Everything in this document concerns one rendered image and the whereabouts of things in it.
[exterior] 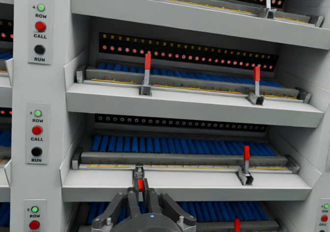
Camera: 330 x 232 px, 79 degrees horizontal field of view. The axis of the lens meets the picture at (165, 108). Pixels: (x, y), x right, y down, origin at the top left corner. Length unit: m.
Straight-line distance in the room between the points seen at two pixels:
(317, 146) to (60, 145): 0.61
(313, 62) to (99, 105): 0.56
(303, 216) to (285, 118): 0.28
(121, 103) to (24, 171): 0.23
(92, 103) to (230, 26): 0.34
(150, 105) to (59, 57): 0.20
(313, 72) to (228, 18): 0.30
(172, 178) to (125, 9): 0.39
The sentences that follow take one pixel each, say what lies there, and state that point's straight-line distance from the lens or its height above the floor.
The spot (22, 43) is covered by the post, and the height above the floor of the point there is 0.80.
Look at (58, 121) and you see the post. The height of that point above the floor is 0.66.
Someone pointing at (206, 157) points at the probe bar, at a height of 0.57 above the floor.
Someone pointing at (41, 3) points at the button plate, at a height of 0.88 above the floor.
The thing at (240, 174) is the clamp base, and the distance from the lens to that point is 0.57.
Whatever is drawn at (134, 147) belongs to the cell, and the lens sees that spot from 0.55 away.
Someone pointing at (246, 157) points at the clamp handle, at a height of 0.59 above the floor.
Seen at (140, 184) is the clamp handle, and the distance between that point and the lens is 0.43.
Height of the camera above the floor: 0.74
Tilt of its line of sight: 5 degrees down
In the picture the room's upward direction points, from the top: 5 degrees clockwise
